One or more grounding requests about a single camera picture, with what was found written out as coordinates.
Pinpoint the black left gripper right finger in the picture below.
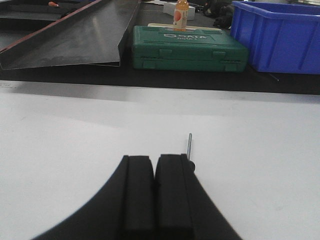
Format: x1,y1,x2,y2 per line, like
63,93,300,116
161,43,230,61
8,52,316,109
155,154,240,240

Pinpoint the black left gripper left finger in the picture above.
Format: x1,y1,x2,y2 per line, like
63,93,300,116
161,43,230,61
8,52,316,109
36,155,155,240

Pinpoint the green black screwdriver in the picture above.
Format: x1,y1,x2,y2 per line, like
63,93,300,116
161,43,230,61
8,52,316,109
186,133,196,172

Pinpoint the beige plastic tray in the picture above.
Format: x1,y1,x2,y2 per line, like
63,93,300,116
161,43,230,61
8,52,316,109
147,23,222,31

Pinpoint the green SATA tool case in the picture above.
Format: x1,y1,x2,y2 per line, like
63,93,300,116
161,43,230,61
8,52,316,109
132,25,249,73

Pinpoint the orange juice bottle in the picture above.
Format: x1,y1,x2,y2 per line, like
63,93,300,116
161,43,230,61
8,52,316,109
173,0,189,31

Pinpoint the large blue plastic bin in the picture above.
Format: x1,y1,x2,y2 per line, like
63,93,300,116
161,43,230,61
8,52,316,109
230,1,320,75

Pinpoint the white foam block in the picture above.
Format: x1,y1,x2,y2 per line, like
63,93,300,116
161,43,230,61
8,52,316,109
163,2,196,21

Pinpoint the orange handled tool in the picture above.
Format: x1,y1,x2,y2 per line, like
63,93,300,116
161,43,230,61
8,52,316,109
48,1,60,8

